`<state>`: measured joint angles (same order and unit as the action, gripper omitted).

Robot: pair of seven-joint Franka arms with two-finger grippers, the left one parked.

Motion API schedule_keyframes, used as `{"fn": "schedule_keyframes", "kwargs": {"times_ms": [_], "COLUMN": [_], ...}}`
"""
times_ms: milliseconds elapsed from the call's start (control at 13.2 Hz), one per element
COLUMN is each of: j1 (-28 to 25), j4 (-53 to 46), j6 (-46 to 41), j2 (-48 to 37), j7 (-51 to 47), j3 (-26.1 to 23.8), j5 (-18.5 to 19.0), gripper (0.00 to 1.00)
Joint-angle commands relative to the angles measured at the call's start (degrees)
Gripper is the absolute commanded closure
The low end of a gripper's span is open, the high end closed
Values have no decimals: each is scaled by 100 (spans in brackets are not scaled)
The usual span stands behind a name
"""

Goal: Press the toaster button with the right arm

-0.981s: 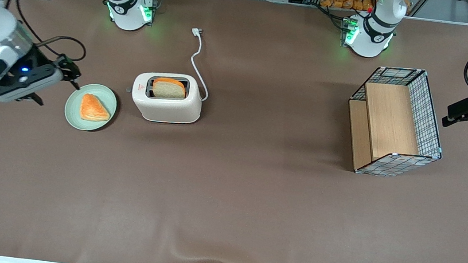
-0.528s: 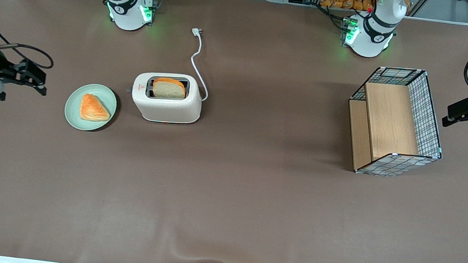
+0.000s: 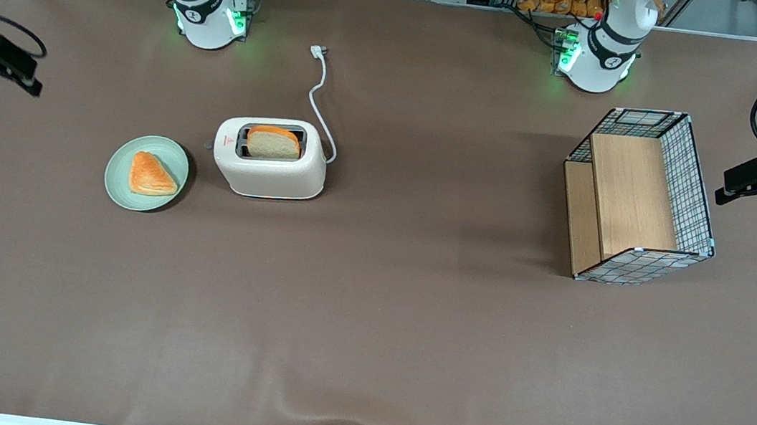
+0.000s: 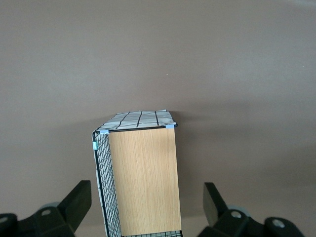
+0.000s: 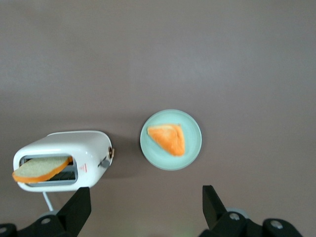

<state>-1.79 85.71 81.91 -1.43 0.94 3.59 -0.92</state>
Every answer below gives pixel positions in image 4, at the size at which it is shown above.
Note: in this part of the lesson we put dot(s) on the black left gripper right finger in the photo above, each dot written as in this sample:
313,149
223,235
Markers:
217,214

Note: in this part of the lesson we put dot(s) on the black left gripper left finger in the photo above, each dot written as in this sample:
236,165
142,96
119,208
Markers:
74,209

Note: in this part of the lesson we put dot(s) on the light wooden board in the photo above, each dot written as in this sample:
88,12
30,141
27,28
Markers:
145,185

